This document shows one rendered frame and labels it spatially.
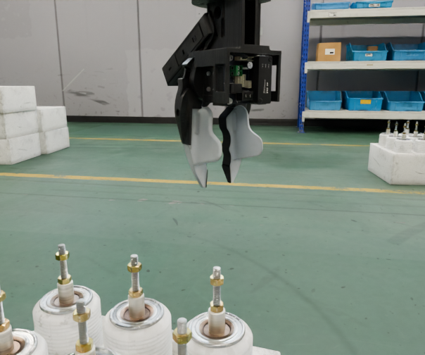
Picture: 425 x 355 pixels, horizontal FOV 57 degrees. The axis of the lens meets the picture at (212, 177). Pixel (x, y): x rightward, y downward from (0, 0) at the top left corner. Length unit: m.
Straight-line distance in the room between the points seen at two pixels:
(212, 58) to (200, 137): 0.09
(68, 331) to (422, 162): 2.16
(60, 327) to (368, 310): 0.77
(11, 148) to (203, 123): 2.73
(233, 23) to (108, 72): 5.51
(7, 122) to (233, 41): 2.77
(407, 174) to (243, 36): 2.13
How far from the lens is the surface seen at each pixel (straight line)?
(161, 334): 0.57
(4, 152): 3.12
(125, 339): 0.56
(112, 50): 5.87
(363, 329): 1.06
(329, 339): 1.00
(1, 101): 3.06
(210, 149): 0.42
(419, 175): 2.50
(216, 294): 0.52
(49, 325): 0.62
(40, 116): 3.41
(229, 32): 0.41
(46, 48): 6.34
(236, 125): 0.47
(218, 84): 0.41
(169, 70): 0.50
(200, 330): 0.55
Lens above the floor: 0.57
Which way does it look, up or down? 14 degrees down
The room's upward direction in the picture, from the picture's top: straight up
